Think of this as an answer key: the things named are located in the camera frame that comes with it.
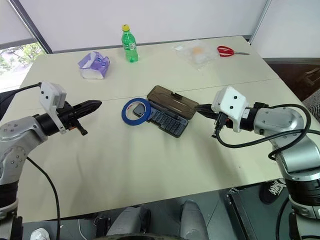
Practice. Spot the small black rounded device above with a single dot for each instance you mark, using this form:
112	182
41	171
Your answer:
140	110

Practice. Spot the grey wall post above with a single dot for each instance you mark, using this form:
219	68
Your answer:
261	20

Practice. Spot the purple and white carton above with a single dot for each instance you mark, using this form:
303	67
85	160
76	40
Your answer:
96	66

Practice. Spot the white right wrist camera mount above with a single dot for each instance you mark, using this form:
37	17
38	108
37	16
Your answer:
230	100

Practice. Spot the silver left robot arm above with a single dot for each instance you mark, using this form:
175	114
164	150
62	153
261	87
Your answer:
15	132

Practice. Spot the blue tape roll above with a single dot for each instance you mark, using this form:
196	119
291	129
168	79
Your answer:
124	112

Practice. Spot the dark window frame post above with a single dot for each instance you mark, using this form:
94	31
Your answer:
32	27

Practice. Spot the black shoe white print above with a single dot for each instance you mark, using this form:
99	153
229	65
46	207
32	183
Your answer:
271	192

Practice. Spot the black metal frame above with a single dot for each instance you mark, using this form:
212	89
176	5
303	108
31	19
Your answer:
241	215

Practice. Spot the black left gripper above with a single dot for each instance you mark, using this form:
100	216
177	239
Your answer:
67	115

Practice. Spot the clear plastic bag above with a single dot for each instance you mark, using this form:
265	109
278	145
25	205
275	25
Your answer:
197	57

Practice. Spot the green plastic bottle yellow cap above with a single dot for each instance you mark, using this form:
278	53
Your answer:
130	50

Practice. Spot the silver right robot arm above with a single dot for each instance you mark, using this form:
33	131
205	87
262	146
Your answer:
287	120

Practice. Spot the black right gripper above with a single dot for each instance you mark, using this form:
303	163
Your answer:
221	122

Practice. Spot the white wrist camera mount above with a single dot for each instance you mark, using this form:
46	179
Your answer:
48	93
230	100

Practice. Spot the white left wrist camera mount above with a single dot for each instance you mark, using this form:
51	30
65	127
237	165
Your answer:
48	93

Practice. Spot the black white patterned fabric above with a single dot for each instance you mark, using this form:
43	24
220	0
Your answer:
313	102

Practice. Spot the drill bit case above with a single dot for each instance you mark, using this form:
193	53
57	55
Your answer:
170	122

